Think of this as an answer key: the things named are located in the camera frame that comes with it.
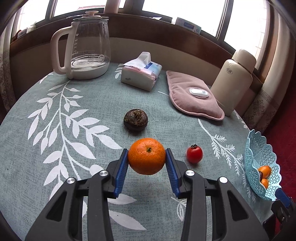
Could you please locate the large orange tangerine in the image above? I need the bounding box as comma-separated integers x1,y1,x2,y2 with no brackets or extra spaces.
127,138,166,175

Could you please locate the dark water chestnut near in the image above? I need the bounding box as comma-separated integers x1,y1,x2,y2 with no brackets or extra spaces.
259,171,263,182

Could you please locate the dark water chestnut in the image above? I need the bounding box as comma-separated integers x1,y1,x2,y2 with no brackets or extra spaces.
123,109,149,132
259,171,263,182

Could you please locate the orange tangerine in basket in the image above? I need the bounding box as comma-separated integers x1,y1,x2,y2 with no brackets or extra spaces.
258,166,271,179

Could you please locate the light blue plastic fruit basket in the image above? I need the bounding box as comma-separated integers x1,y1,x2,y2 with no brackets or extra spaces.
244,130,282,201

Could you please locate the red quilted blanket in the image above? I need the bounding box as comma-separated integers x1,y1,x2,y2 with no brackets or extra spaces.
263,92,296,197

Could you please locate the red cherry tomato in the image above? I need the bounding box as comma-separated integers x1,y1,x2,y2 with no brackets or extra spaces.
186,144,203,164

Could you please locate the grey leaf-print tablecloth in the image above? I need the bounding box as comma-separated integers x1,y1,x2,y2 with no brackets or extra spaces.
1,63,271,239

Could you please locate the beige patterned curtain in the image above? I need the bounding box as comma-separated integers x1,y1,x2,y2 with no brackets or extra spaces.
243,16,295,132

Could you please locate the dark water chestnut far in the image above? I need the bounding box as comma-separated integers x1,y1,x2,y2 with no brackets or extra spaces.
123,109,149,132

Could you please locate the pink hot water bag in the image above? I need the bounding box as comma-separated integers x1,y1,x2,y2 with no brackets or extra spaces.
166,71,225,121

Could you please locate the beige thermos flask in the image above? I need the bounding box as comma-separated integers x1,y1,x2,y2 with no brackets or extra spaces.
211,49,256,116

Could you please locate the tissue pack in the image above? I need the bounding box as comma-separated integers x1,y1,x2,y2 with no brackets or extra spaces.
120,52,162,91

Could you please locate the glass electric kettle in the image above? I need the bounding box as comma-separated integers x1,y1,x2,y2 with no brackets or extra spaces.
50,11,111,80

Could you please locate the white blue box on windowsill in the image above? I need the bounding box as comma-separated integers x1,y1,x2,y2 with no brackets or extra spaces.
175,17,201,35

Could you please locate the pink tumbler on windowsill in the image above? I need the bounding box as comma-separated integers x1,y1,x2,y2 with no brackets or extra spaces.
104,0,120,14

